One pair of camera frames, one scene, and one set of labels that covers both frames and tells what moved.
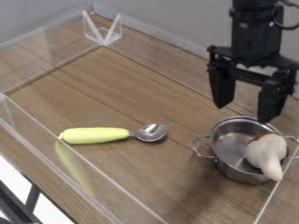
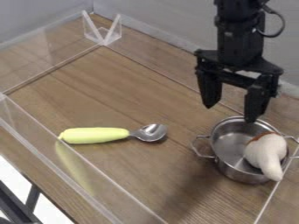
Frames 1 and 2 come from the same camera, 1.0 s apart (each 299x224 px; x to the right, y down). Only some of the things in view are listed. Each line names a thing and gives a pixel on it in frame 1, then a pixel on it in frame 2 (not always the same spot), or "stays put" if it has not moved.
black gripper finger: x=272 y=101 to x=257 y=100
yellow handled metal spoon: x=98 y=135 stays put
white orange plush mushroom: x=266 y=151 stays put
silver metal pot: x=228 y=143 stays put
